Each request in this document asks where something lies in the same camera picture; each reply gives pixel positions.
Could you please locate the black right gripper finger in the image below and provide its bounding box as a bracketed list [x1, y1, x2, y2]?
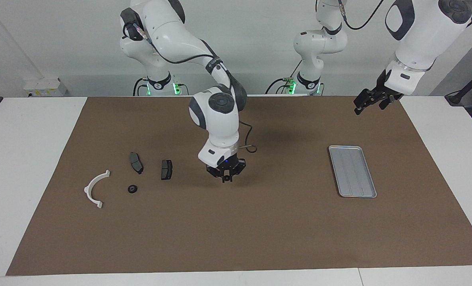
[228, 165, 246, 183]
[207, 169, 228, 184]

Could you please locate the silver metal tray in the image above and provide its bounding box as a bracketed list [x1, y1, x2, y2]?
[328, 145, 377, 198]

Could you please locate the rectangular grey brake pad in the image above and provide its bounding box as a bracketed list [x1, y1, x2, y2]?
[161, 159, 174, 181]

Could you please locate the brown table mat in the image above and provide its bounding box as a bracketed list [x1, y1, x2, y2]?
[6, 95, 472, 276]

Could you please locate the curved grey brake pad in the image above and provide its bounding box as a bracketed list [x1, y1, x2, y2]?
[130, 152, 144, 175]

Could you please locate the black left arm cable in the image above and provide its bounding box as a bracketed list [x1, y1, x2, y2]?
[339, 0, 385, 30]

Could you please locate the thin black base cable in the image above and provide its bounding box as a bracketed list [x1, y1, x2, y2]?
[288, 60, 304, 80]

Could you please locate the white semicircular bracket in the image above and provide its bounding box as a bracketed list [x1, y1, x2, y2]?
[84, 170, 111, 209]

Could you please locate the white wall box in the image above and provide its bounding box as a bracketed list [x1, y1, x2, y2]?
[23, 77, 68, 97]

